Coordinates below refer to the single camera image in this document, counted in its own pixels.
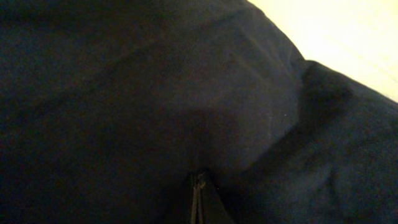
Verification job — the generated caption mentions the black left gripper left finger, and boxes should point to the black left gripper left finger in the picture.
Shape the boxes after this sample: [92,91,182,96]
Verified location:
[167,173,197,224]

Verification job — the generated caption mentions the navy blue shorts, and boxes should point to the navy blue shorts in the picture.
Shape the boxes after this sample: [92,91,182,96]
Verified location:
[1,0,397,223]

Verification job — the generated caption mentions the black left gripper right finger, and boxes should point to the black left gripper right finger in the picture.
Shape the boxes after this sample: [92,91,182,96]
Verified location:
[196,171,235,224]

